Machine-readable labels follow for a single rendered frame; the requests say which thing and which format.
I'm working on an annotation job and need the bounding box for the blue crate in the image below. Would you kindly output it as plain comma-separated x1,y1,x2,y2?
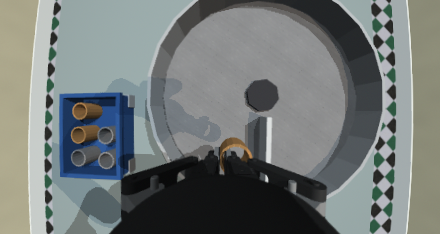
59,92,135,180

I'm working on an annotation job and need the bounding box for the bronze bushing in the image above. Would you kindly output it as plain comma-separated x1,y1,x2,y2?
220,137,252,171
72,103,103,120
71,125,100,144

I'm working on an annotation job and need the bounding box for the grey metal sleeve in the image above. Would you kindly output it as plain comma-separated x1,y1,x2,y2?
71,146,101,167
97,126,116,144
98,148,116,169

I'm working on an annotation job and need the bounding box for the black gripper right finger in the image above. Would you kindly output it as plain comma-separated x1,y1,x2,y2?
224,148,327,218

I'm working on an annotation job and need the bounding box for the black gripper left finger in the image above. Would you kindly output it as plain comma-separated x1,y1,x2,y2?
121,147,220,220

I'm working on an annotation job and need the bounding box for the grey round turntable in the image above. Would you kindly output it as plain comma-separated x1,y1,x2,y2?
147,0,386,199

